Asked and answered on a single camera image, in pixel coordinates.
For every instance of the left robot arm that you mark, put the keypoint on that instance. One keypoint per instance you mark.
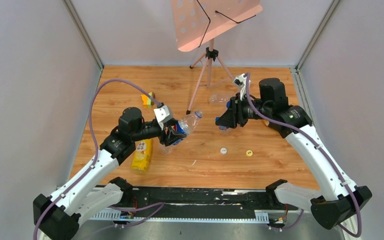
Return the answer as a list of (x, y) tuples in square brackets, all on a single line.
[(64, 211)]

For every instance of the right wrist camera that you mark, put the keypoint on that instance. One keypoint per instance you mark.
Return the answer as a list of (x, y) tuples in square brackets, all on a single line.
[(240, 81)]

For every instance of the yellow green toy block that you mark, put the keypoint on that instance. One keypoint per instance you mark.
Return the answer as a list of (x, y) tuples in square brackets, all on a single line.
[(146, 101)]

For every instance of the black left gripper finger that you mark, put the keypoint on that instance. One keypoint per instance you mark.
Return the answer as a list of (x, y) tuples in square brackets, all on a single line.
[(171, 140), (176, 130)]

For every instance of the clear bottle white cap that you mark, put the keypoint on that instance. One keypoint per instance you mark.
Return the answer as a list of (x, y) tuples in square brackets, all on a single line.
[(220, 98)]

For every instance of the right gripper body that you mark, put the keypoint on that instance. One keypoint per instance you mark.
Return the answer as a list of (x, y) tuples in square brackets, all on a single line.
[(246, 110)]

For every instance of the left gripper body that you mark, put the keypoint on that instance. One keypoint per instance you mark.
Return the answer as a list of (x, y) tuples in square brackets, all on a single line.
[(167, 133)]

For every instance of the orange dark label bottle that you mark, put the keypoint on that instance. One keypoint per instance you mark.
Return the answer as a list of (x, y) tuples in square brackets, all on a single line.
[(265, 123)]

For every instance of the pepsi bottle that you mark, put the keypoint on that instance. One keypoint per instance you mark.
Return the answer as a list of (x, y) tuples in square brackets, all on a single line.
[(227, 131), (188, 123)]

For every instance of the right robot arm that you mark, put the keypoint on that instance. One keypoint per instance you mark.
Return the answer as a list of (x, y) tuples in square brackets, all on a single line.
[(311, 149)]

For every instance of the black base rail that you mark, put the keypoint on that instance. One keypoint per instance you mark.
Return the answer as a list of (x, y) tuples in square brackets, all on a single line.
[(269, 206)]

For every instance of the pink music stand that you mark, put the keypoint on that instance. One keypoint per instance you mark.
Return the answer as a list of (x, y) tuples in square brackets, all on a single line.
[(199, 22)]

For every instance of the yellow juice bottle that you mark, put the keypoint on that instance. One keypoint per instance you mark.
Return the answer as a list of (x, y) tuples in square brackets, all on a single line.
[(142, 156)]

